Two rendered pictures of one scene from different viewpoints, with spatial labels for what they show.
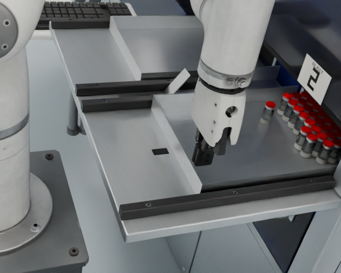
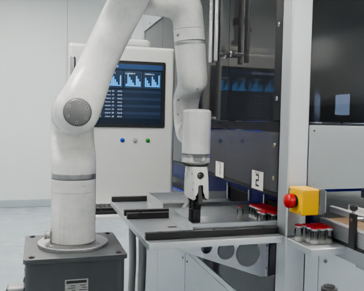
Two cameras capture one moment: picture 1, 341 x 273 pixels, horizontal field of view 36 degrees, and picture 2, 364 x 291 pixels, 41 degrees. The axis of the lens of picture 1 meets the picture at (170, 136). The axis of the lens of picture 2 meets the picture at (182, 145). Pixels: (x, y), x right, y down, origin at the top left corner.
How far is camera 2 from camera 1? 80 cm
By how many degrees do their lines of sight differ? 36
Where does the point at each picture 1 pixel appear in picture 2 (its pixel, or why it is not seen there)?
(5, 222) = (81, 238)
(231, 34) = (191, 132)
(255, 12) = (200, 119)
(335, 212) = (283, 246)
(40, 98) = not seen: outside the picture
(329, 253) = (290, 283)
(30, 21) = (96, 110)
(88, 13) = not seen: hidden behind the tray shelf
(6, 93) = (85, 157)
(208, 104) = (189, 176)
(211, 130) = (192, 189)
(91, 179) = not seen: outside the picture
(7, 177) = (84, 206)
